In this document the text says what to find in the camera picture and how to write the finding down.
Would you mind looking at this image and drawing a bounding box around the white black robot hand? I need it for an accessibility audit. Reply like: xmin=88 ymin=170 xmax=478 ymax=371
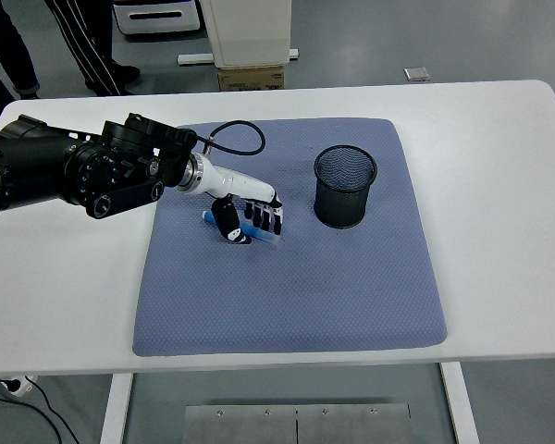
xmin=198 ymin=159 xmax=286 ymax=246

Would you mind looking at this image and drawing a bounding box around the blue marker with clear cap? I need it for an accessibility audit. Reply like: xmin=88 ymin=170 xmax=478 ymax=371
xmin=201 ymin=210 xmax=283 ymax=244

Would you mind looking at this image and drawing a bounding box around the black mesh pen holder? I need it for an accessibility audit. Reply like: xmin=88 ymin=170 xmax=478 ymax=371
xmin=312 ymin=144 xmax=378 ymax=229

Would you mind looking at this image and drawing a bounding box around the cardboard box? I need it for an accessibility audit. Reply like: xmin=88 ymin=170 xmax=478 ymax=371
xmin=216 ymin=64 xmax=286 ymax=93

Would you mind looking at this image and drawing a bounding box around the blue-grey quilted mat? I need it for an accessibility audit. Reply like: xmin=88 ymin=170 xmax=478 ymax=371
xmin=132 ymin=117 xmax=448 ymax=358

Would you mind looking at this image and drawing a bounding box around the white base bar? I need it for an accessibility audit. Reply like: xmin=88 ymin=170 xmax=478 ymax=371
xmin=176 ymin=47 xmax=300 ymax=65

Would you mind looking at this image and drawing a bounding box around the white cabinet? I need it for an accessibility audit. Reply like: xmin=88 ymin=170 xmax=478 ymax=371
xmin=198 ymin=0 xmax=291 ymax=68

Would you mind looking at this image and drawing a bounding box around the white device with slot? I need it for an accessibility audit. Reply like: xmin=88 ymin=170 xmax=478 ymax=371
xmin=112 ymin=0 xmax=201 ymax=37

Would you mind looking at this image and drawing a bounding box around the person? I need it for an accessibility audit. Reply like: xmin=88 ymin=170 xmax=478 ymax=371
xmin=43 ymin=0 xmax=142 ymax=97
xmin=0 ymin=0 xmax=42 ymax=101

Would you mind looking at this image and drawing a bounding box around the grey metal plate with screws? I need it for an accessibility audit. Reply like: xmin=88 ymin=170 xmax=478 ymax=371
xmin=183 ymin=402 xmax=412 ymax=444

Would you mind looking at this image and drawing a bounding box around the white table leg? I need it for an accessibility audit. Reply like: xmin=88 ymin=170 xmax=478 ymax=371
xmin=438 ymin=363 xmax=481 ymax=444
xmin=99 ymin=373 xmax=134 ymax=444

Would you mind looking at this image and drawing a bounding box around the white power strip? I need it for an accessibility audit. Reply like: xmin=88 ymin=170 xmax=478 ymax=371
xmin=0 ymin=375 xmax=38 ymax=399

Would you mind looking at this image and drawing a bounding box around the black floor cable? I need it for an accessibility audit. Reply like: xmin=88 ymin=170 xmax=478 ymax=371
xmin=0 ymin=376 xmax=82 ymax=444

